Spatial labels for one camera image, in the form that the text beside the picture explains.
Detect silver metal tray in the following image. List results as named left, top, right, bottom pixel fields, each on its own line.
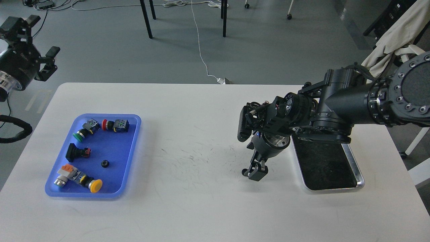
left=292, top=136, right=364, bottom=192

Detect red push button switch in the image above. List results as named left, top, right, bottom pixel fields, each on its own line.
left=101, top=119, right=129, bottom=133

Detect green push button switch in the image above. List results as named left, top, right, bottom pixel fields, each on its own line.
left=73, top=118, right=101, bottom=142

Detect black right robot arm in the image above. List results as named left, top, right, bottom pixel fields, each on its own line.
left=238, top=52, right=430, bottom=181

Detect white power adapter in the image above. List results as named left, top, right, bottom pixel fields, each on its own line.
left=217, top=78, right=232, bottom=85

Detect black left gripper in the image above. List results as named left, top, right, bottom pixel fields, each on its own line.
left=0, top=15, right=60, bottom=91

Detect black table leg left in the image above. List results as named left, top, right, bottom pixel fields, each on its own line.
left=139, top=0, right=157, bottom=39

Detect white chair with beige cloth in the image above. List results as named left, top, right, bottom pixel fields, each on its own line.
left=361, top=0, right=430, bottom=185

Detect black table leg right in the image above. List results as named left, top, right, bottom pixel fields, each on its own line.
left=221, top=0, right=228, bottom=37

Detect black floor cable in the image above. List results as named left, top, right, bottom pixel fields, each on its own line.
left=20, top=0, right=81, bottom=37

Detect blue plastic tray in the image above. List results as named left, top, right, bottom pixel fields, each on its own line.
left=45, top=113, right=141, bottom=199

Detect yellow push button switch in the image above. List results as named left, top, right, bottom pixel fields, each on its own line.
left=54, top=164, right=103, bottom=193

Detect white floor cable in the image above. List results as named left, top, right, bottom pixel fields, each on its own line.
left=163, top=0, right=229, bottom=81

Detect black table leg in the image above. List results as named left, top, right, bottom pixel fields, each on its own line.
left=221, top=0, right=228, bottom=37
left=139, top=0, right=157, bottom=39

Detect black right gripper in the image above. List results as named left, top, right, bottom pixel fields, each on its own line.
left=238, top=96, right=291, bottom=182

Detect black push button switch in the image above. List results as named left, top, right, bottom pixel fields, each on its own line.
left=66, top=143, right=91, bottom=162

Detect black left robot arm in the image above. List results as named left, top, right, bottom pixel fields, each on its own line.
left=0, top=15, right=60, bottom=103

